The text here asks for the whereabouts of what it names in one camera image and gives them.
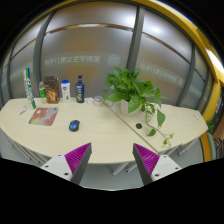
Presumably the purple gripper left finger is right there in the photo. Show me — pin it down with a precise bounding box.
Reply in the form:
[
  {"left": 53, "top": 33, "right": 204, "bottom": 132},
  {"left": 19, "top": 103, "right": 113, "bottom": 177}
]
[{"left": 39, "top": 142, "right": 93, "bottom": 186}]

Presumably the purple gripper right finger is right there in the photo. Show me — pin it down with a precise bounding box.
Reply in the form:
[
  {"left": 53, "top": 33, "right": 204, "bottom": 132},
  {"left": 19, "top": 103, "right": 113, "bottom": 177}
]
[{"left": 132, "top": 143, "right": 183, "bottom": 186}]

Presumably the blue computer mouse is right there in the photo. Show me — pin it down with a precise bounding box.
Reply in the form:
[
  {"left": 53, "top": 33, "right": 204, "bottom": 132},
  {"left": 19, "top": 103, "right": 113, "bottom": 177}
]
[{"left": 69, "top": 120, "right": 80, "bottom": 132}]

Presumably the colourful mouse pad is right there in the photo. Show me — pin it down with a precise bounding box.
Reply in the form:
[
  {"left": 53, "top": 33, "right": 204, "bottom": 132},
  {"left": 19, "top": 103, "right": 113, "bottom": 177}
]
[{"left": 29, "top": 107, "right": 59, "bottom": 126}]

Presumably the white plant pot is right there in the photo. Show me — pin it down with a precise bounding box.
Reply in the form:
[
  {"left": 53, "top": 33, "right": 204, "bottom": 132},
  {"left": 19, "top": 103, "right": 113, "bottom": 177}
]
[{"left": 120, "top": 100, "right": 140, "bottom": 117}]

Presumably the green potted plant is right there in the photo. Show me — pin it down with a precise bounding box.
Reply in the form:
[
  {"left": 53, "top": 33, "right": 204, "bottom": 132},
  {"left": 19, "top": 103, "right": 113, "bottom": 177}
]
[{"left": 103, "top": 67, "right": 174, "bottom": 146}]

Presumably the dark blue pump bottle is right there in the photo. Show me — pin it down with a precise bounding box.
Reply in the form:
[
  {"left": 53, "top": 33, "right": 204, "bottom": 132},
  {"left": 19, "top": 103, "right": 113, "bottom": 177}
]
[{"left": 75, "top": 75, "right": 85, "bottom": 103}]

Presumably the small white item left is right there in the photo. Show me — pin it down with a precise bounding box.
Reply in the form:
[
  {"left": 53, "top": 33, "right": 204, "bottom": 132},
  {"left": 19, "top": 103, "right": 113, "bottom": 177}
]
[{"left": 19, "top": 106, "right": 27, "bottom": 115}]

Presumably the white shampoo bottle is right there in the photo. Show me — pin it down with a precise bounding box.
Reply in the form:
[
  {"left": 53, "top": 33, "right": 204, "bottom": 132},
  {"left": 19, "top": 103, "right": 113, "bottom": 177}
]
[{"left": 61, "top": 80, "right": 71, "bottom": 103}]

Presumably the clear green bottle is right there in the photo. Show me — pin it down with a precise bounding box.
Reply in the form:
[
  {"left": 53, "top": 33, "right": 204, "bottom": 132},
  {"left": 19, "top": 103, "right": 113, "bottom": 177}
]
[{"left": 39, "top": 81, "right": 47, "bottom": 104}]

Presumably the brown box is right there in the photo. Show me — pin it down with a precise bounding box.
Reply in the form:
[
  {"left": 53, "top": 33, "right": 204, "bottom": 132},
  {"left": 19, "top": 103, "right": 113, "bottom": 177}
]
[{"left": 44, "top": 76, "right": 60, "bottom": 104}]

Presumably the green white tall tube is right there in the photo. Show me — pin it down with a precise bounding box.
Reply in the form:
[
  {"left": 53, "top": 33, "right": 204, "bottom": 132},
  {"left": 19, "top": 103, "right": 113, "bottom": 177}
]
[{"left": 23, "top": 68, "right": 36, "bottom": 109}]

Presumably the black desk cable grommet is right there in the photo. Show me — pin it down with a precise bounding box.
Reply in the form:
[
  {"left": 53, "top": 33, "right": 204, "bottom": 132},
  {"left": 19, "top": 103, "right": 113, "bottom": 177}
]
[{"left": 136, "top": 123, "right": 142, "bottom": 129}]

